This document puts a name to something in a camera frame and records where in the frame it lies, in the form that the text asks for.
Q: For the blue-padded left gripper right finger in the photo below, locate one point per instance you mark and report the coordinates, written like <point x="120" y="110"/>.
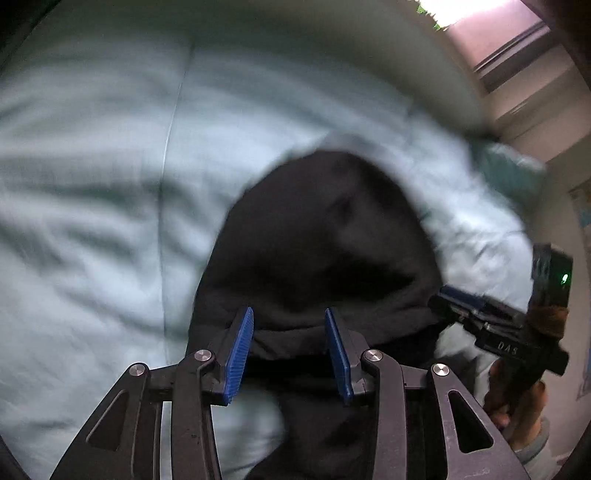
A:
<point x="426" y="424"/>

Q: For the black jacket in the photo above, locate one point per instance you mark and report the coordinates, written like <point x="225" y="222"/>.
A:
<point x="329" y="230"/>

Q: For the teal pillow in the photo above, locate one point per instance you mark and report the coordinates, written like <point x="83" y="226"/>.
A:
<point x="517" y="177"/>

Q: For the window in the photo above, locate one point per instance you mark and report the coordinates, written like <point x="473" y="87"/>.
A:
<point x="499" y="39"/>

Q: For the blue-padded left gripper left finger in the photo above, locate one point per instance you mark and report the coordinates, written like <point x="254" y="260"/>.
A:
<point x="121" y="438"/>

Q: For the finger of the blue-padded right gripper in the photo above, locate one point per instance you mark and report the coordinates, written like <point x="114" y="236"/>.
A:
<point x="455" y="305"/>

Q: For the person's right hand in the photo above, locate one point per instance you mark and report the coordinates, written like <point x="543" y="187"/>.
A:
<point x="515" y="411"/>

